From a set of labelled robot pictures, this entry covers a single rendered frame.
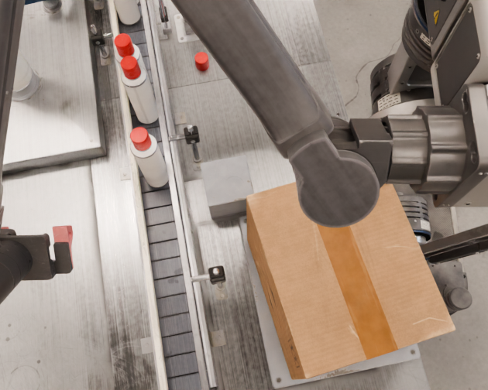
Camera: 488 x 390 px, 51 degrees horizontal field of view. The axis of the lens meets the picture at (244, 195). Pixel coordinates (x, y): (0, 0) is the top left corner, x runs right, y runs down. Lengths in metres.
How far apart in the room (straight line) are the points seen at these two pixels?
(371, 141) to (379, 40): 1.98
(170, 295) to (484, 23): 0.76
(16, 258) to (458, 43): 0.58
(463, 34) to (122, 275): 0.82
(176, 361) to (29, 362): 0.31
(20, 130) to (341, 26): 1.61
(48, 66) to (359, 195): 0.99
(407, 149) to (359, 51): 1.92
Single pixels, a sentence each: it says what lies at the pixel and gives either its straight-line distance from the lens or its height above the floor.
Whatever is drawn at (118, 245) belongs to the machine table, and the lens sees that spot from 1.16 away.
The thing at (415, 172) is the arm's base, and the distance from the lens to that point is 0.52.
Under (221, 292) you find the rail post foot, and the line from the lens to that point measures 1.10.
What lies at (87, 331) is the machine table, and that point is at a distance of 1.14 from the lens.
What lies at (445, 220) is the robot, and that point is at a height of 0.24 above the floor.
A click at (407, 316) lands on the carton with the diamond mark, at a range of 0.84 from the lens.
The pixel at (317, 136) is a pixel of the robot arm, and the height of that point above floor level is 1.50.
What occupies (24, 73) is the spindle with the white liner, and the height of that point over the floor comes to 0.95.
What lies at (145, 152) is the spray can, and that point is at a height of 1.05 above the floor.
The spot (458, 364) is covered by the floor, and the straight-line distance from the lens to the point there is 2.05.
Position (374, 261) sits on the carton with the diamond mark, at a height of 1.12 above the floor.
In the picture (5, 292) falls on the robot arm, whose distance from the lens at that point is 0.69.
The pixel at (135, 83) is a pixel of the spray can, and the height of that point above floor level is 1.04.
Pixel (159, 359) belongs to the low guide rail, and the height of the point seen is 0.92.
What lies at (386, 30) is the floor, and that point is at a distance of 2.50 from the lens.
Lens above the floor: 1.92
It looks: 70 degrees down
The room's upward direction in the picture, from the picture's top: 2 degrees counter-clockwise
